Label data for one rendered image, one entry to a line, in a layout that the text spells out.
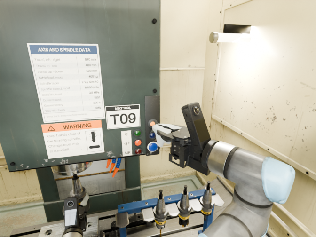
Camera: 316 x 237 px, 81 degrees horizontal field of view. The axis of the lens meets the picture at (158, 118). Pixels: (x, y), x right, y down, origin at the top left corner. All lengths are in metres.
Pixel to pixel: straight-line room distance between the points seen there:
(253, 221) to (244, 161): 0.11
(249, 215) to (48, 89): 0.54
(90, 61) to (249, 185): 0.46
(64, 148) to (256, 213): 0.51
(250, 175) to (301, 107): 0.69
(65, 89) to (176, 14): 1.28
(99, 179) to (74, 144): 0.88
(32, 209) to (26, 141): 1.52
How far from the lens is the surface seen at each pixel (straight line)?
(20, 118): 0.60
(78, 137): 0.59
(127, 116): 0.56
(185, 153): 0.48
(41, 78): 0.56
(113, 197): 1.58
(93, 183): 1.47
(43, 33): 0.55
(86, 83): 0.54
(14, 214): 2.14
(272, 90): 1.16
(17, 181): 2.04
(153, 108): 0.57
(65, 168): 0.80
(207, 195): 0.92
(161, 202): 0.85
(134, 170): 1.48
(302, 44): 1.07
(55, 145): 0.61
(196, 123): 0.45
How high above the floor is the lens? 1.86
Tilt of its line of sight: 19 degrees down
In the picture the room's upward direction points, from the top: straight up
